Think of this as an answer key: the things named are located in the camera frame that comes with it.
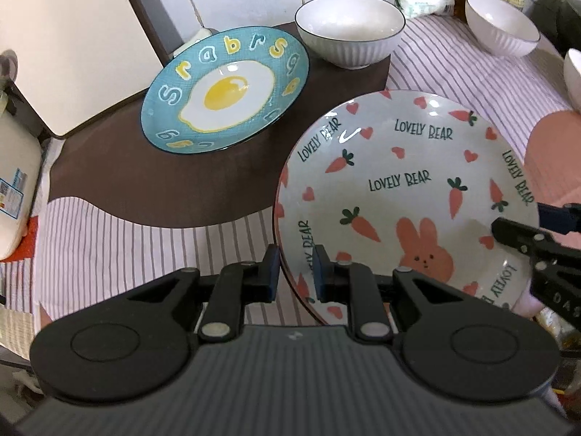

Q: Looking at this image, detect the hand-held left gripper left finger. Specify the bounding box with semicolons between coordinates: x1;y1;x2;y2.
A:
129;244;281;341

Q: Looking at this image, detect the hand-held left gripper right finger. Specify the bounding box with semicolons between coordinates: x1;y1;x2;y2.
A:
313;244;462;341

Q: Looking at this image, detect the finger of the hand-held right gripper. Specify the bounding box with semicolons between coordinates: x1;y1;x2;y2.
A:
491;217;557;261
539;203;581;237

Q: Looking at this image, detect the carrot and bunny print plate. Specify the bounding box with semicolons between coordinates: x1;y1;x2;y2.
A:
273;90;542;326

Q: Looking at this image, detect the white ribbed bowl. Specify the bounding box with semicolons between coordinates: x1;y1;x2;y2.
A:
294;0;406;70
465;0;541;57
563;48;581;113

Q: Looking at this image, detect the blue fried egg plate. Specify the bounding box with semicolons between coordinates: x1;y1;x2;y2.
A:
140;26;311;154

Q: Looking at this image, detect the striped brown and pink mat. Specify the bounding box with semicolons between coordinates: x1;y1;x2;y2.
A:
0;11;581;328

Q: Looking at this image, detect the white waffle towel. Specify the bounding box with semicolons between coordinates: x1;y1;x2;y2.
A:
0;308;39;366

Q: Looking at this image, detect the white appliance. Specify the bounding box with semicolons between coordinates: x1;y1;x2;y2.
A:
0;50;44;261

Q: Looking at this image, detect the beige cutting board dark rim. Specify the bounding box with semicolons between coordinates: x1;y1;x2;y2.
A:
0;0;200;139

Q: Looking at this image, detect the black pot with wooden handle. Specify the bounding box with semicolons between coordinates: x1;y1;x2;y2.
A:
525;0;581;57

